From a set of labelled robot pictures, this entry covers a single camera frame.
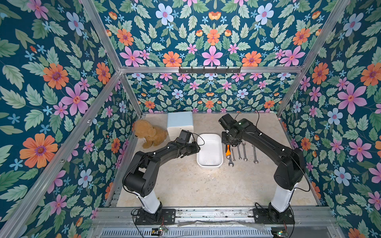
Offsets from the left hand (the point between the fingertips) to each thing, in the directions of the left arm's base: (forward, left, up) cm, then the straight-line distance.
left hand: (200, 147), depth 93 cm
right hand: (-1, -15, +8) cm, 17 cm away
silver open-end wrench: (-9, -19, -7) cm, 22 cm away
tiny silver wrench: (-4, -21, -7) cm, 23 cm away
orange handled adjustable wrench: (-9, -15, +7) cm, 19 cm away
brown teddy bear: (+7, +29, +7) cm, 31 cm away
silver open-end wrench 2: (-9, -35, -6) cm, 37 cm away
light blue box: (+16, +14, +8) cm, 23 cm away
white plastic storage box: (-4, -6, -4) cm, 8 cm away
